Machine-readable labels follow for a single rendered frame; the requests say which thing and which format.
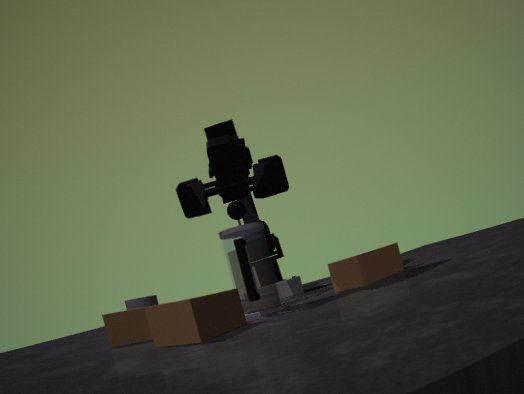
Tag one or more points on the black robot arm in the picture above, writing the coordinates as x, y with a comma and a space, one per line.
225, 149

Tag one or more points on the french press coffee maker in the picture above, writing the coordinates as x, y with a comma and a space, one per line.
250, 265

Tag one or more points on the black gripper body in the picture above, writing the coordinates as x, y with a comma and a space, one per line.
232, 183

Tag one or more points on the dark grey cylinder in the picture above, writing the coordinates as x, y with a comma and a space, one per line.
141, 302

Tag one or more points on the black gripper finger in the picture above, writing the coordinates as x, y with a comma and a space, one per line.
198, 199
263, 189

